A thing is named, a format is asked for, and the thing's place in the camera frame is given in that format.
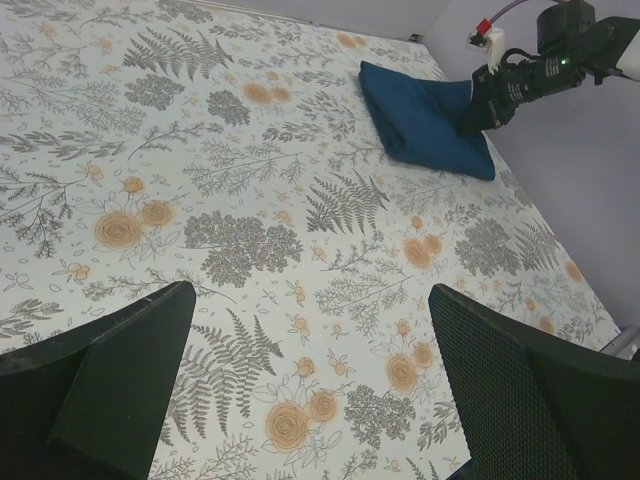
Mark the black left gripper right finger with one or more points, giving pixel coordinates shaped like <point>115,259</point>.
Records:
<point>532,405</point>

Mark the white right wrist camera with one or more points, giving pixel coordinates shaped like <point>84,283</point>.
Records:
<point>490,39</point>

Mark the floral patterned tablecloth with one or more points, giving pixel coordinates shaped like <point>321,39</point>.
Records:
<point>149,142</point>

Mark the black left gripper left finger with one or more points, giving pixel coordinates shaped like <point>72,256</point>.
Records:
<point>90,403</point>

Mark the blue printed t-shirt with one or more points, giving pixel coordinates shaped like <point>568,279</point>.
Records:
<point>416,122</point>

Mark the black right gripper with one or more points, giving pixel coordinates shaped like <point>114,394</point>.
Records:
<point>496,96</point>

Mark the aluminium frame rail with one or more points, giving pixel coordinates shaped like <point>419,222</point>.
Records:
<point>625,345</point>

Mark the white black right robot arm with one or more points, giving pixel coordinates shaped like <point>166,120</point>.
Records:
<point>571,45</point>

